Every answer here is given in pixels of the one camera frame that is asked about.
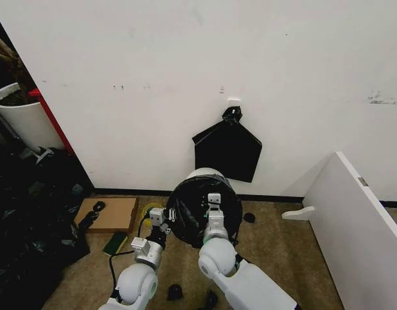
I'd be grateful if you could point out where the black garbage bag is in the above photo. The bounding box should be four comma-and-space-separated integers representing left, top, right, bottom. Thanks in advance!
191, 106, 263, 183
166, 173, 244, 249

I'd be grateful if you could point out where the white round trash bin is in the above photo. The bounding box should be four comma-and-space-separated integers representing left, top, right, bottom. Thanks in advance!
185, 167, 233, 191

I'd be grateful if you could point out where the black garbage bag on hook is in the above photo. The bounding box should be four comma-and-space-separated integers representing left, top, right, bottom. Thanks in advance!
191, 106, 263, 183

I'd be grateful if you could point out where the pile of black garbage bags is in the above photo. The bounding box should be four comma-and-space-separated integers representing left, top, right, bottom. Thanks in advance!
0, 145, 92, 310

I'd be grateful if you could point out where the yellow tape roll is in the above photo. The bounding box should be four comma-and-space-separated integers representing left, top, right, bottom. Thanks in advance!
140, 201, 161, 227

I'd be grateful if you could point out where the green yellow sponge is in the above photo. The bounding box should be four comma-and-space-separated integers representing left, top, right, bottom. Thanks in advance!
102, 231, 130, 258

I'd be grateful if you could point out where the flat brown cardboard box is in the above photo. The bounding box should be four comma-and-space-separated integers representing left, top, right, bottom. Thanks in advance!
73, 196, 140, 234

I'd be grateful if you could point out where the white cabinet door panel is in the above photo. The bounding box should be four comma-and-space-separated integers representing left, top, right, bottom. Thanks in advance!
301, 150, 397, 310

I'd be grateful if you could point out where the white round planter pot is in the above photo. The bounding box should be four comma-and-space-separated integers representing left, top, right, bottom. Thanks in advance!
0, 82, 64, 153

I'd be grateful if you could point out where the brown plant trunk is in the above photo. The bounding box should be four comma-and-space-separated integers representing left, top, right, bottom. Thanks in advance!
0, 30, 28, 105

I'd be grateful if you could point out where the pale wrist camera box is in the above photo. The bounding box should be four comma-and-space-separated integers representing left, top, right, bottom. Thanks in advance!
147, 207, 166, 227
207, 192, 222, 209

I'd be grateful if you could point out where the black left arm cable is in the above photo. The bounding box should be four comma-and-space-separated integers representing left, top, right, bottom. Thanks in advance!
108, 216, 151, 293

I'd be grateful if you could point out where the white door handle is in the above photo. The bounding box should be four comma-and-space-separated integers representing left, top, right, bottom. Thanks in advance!
281, 206, 316, 221

